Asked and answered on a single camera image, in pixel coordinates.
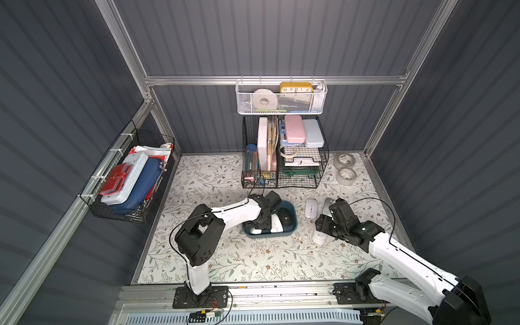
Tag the yellow clock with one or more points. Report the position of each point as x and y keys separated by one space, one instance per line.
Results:
x=296 y=87

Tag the teal plastic storage box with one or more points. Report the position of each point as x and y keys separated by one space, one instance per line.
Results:
x=287 y=230

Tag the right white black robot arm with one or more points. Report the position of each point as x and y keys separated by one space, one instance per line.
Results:
x=436 y=296

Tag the light grey pencil case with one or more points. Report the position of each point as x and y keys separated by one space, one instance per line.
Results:
x=313 y=134

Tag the white rounded computer mouse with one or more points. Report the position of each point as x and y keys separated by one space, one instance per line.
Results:
x=311 y=209

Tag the clear tape roll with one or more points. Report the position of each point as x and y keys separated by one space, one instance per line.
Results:
x=344 y=160
x=346 y=176

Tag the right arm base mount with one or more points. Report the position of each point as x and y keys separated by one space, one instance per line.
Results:
x=350 y=293

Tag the aluminium rail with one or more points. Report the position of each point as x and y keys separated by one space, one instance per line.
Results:
x=250 y=303

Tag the clear tape roll front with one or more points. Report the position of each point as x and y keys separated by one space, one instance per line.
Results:
x=346 y=176

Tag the white box upright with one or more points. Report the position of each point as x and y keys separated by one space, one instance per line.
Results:
x=262 y=143

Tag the black wire desk organizer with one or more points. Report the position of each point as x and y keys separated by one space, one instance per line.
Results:
x=293 y=166

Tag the red wallet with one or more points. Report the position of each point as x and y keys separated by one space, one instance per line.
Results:
x=116 y=179

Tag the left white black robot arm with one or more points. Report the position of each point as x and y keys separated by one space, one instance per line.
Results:
x=198 y=236

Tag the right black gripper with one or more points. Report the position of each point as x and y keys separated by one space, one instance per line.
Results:
x=325 y=224

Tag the blue zip case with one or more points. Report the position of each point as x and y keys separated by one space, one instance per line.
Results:
x=145 y=183

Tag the clear tape roll rear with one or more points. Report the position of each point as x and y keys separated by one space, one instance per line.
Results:
x=344 y=160

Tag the black computer mouse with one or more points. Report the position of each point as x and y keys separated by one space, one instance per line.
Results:
x=286 y=217

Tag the small circuit board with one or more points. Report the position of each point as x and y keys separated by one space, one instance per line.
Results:
x=202 y=316

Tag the black wire wall basket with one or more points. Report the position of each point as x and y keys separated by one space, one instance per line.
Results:
x=132 y=140

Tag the white tape roll in basket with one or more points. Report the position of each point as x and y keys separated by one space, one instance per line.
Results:
x=264 y=100

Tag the white mesh hanging basket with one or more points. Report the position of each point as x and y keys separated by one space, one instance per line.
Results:
x=288 y=103

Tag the pink pencil case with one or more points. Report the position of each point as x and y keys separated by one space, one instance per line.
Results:
x=294 y=128

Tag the white plastic case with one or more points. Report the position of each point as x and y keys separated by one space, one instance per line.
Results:
x=137 y=161

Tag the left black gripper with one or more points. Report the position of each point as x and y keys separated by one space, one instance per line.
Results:
x=265 y=219

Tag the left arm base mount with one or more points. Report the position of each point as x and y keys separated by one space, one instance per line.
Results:
x=212 y=297

